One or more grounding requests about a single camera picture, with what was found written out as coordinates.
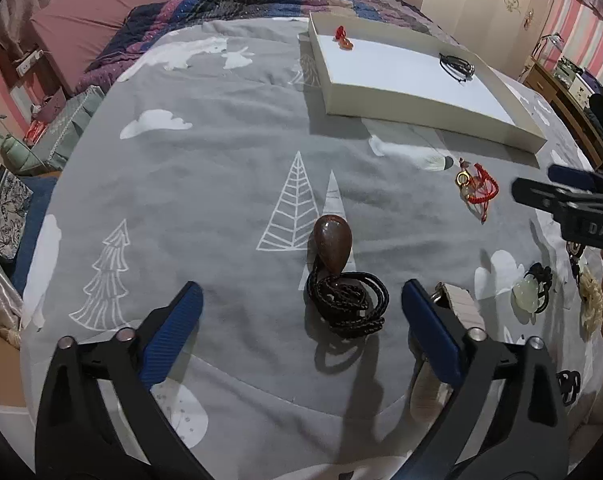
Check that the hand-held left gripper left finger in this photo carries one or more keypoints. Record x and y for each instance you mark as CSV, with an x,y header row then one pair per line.
x,y
174,330

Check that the pink mattress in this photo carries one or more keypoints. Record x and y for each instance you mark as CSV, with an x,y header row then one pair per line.
x,y
91,10

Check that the red pendant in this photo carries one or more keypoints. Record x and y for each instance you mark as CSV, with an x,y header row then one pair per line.
x,y
344,39

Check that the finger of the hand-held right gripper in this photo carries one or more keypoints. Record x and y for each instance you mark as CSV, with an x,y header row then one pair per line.
x,y
571,176
541,197

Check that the wooden desk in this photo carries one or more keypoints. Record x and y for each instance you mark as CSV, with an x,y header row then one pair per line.
x,y
576,115

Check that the striped purple blue quilt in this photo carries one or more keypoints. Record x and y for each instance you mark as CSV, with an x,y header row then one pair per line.
x,y
261,2

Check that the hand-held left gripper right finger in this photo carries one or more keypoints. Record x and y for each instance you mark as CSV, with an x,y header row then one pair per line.
x,y
431,330

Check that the white storage box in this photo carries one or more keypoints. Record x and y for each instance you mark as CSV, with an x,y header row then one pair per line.
x,y
579,82

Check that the grey printed blanket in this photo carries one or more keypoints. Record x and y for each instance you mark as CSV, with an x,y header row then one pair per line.
x,y
221,170

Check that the floral patterned box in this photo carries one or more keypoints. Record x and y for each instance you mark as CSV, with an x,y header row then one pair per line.
x,y
1,210

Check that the white wardrobe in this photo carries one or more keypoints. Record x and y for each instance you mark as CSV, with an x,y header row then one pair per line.
x,y
456,15

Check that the cream fluffy scrunchie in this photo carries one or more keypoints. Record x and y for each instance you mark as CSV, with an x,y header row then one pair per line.
x,y
591,300

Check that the white power strip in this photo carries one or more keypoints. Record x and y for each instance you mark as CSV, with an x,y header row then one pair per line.
x,y
28,62

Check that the white shallow tray box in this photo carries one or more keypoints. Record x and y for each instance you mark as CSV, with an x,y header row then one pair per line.
x,y
406,75

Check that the desk lamp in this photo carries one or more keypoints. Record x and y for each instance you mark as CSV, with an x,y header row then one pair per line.
x,y
551,40

